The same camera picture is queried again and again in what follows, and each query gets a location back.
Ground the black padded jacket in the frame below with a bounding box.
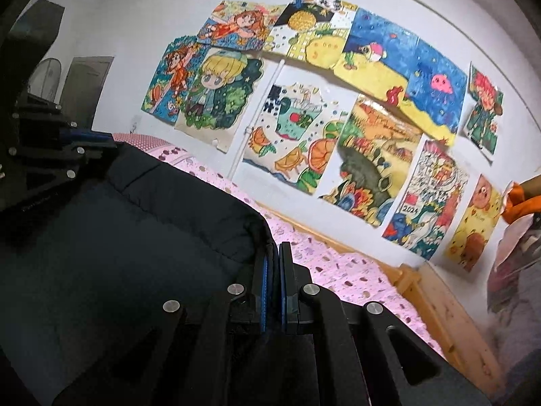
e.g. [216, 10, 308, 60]
[0, 141, 491, 406]

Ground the red checkered pillow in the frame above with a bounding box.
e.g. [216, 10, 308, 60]
[111, 132, 158, 150]

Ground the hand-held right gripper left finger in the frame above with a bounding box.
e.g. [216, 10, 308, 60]
[53, 256, 270, 406]

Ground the group of children's wall drawings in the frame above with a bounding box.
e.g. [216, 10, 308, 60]
[228, 0, 345, 180]

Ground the orange dress girl drawing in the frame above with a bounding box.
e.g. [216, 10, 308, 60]
[141, 35, 204, 126]

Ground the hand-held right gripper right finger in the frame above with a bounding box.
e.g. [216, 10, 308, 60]
[278, 241, 493, 406]

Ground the pink patterned bed sheet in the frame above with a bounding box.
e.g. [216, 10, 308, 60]
[112, 132, 446, 360]

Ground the blue sky yellow ground drawing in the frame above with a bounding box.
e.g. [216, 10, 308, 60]
[333, 7, 420, 105]

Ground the pink jellyfish drawing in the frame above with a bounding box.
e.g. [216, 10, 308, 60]
[398, 37, 471, 145]

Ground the standing fan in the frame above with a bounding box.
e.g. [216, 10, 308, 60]
[27, 56, 65, 103]

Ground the boat and pumpkins drawing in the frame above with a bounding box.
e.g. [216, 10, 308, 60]
[242, 69, 350, 196]

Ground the red hair figure drawing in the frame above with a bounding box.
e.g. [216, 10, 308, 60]
[462, 62, 504, 162]

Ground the orange desert animal drawing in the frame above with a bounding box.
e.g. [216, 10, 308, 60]
[318, 96, 424, 228]

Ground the blond child drawing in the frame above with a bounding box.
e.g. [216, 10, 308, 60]
[174, 48, 265, 154]

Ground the flying girl drawing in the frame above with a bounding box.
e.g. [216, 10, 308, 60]
[198, 0, 287, 54]

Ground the yellow bear drawing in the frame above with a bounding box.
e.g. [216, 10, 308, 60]
[443, 173, 504, 273]

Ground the dragon drawing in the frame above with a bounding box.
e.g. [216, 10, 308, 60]
[381, 139, 471, 262]

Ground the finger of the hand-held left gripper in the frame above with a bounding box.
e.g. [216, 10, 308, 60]
[13, 93, 117, 141]
[0, 140, 119, 217]

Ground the pineapple drawing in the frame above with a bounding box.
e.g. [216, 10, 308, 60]
[263, 0, 358, 69]

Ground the dark panel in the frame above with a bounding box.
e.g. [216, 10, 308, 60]
[7, 0, 67, 94]

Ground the grey door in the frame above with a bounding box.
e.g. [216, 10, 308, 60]
[60, 55, 116, 130]

